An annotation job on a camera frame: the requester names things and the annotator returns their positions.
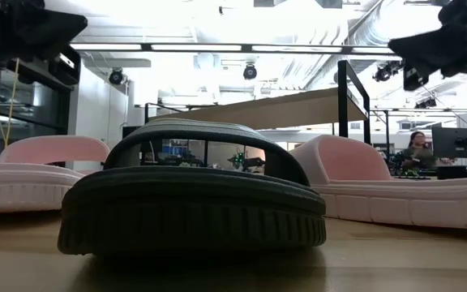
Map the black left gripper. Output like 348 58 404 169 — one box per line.
0 0 88 62

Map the pink foam slide sandal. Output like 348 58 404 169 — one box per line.
289 134 467 230
0 135 111 215

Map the black foam slide sandal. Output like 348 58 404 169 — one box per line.
57 117 327 256

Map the black ceiling light cluster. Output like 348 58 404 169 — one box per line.
371 60 404 83
414 97 438 110

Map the black ceiling spotlight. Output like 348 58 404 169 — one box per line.
242 63 259 81
108 67 126 86

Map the dark glass partition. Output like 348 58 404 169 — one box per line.
0 56 75 163

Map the black computer monitor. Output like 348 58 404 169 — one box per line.
431 126 467 160

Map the person seated at desk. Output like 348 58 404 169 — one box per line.
401 130 437 174

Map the black desk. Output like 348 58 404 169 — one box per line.
435 164 467 180

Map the long ceiling light bar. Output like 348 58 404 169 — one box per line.
70 41 401 57

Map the small robot with green lights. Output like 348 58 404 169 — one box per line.
227 150 266 174

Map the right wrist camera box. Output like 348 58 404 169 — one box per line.
402 64 430 92

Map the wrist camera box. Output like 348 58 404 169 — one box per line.
402 64 430 92
49 45 82 86

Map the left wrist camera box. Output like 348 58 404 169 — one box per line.
49 45 82 86

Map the silver ventilation duct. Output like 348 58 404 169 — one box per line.
304 0 441 88

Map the black metal scaffold frame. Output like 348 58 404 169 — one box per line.
371 107 467 163

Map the wooden shelf with black frame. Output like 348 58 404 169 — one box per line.
144 59 372 146

